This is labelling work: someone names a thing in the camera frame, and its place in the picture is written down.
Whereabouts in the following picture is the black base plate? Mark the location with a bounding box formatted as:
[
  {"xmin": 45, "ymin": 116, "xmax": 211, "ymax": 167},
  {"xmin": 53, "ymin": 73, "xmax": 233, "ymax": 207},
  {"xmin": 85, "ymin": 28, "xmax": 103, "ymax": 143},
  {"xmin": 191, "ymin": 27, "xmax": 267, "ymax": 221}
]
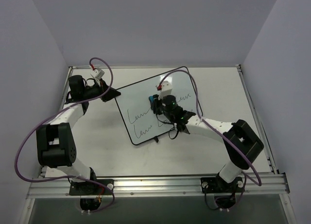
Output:
[
  {"xmin": 69, "ymin": 179, "xmax": 114, "ymax": 196},
  {"xmin": 200, "ymin": 176, "xmax": 243, "ymax": 194}
]

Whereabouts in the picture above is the aluminium table edge strip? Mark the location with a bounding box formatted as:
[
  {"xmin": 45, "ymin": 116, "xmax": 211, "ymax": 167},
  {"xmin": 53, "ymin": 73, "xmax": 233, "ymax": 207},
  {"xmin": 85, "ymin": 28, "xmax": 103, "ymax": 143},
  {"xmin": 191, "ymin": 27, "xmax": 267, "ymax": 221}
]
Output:
[{"xmin": 69, "ymin": 64, "xmax": 242, "ymax": 69}]

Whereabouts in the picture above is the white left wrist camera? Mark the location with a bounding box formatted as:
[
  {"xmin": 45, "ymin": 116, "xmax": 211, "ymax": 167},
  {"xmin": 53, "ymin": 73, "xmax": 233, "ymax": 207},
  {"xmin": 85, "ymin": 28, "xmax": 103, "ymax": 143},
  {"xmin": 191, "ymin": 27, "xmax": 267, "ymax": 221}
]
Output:
[{"xmin": 90, "ymin": 68, "xmax": 104, "ymax": 81}]

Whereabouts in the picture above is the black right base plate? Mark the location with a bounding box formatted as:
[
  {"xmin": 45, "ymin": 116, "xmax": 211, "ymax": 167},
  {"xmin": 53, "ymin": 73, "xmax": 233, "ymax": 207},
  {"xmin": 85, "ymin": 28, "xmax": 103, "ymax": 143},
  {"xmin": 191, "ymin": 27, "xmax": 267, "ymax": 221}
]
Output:
[{"xmin": 200, "ymin": 176, "xmax": 243, "ymax": 194}]

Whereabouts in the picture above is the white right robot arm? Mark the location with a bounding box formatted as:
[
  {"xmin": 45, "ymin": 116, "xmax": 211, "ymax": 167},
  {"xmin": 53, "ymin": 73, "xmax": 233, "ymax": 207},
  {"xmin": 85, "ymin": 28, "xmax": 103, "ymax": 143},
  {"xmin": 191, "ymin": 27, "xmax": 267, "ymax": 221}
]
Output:
[{"xmin": 149, "ymin": 95, "xmax": 264, "ymax": 191}]

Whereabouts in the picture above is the aluminium front rail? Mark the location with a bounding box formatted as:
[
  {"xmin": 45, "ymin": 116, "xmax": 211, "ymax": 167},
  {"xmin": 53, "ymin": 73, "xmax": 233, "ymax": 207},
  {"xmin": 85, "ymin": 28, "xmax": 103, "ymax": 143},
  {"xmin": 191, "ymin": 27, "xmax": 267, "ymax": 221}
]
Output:
[{"xmin": 27, "ymin": 173, "xmax": 290, "ymax": 199}]

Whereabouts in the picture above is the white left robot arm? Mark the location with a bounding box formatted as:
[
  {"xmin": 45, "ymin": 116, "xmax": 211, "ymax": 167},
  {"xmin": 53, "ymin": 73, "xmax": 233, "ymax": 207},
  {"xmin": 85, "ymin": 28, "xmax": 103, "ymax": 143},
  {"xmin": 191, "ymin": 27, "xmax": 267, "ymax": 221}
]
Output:
[{"xmin": 36, "ymin": 75, "xmax": 121, "ymax": 194}]

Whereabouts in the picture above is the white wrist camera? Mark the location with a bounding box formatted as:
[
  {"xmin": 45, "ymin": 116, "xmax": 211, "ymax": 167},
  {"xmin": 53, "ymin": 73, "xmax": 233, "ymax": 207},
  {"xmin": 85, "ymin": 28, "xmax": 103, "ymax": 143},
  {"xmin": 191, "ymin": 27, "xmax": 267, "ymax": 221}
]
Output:
[
  {"xmin": 90, "ymin": 68, "xmax": 104, "ymax": 81},
  {"xmin": 157, "ymin": 81, "xmax": 173, "ymax": 100}
]

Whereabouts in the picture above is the black framed whiteboard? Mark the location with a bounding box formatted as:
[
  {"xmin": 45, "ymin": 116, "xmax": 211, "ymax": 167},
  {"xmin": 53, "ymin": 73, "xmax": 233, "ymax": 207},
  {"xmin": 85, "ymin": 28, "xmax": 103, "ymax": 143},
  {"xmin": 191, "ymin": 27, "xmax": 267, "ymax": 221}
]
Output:
[{"xmin": 116, "ymin": 67, "xmax": 196, "ymax": 145}]

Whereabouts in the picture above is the blue bone-shaped eraser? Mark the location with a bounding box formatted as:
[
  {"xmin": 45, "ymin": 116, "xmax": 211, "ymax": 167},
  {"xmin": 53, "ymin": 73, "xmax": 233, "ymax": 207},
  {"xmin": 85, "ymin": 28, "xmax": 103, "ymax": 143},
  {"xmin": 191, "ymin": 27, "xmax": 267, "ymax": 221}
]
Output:
[{"xmin": 148, "ymin": 94, "xmax": 158, "ymax": 105}]

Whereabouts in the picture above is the purple cable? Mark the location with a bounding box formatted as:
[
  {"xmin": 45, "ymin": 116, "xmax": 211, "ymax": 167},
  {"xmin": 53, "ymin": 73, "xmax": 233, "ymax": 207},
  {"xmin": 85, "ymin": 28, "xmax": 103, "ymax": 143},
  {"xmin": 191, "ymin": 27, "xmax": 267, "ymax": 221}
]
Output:
[
  {"xmin": 15, "ymin": 57, "xmax": 115, "ymax": 212},
  {"xmin": 159, "ymin": 69, "xmax": 262, "ymax": 187}
]

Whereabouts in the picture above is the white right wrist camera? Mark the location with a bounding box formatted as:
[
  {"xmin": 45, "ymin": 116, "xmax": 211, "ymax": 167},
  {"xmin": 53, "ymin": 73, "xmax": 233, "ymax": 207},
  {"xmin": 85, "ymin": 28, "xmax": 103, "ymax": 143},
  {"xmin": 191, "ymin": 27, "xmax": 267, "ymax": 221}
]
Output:
[{"xmin": 157, "ymin": 81, "xmax": 173, "ymax": 100}]

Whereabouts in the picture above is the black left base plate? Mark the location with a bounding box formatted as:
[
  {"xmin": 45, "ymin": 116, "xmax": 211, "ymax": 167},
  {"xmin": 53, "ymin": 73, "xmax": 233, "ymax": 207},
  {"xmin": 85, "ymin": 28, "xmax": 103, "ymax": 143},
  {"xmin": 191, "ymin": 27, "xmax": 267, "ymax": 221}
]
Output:
[{"xmin": 69, "ymin": 179, "xmax": 114, "ymax": 196}]

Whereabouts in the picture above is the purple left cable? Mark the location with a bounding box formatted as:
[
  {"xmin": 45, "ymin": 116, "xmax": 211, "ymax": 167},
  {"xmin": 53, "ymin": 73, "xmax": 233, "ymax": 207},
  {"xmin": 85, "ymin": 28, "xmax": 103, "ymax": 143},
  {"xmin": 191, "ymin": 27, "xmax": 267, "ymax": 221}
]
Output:
[{"xmin": 15, "ymin": 57, "xmax": 115, "ymax": 212}]

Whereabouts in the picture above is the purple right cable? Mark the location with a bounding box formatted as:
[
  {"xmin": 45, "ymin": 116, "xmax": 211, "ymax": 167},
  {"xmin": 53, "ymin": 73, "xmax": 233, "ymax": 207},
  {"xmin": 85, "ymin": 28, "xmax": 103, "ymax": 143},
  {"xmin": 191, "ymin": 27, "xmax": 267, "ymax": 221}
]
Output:
[{"xmin": 159, "ymin": 69, "xmax": 262, "ymax": 187}]

